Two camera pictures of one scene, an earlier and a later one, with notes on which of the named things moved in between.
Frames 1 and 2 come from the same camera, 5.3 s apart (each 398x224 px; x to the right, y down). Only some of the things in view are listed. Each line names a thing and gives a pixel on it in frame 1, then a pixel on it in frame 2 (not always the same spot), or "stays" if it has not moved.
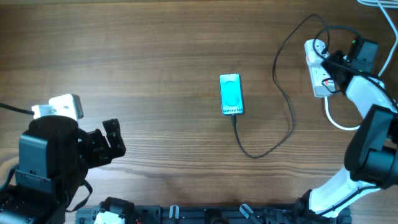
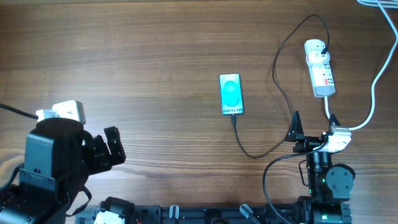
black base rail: (214, 214) stays
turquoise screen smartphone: (231, 94) stays
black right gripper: (337, 66) -> (311, 142)
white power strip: (316, 51) stays
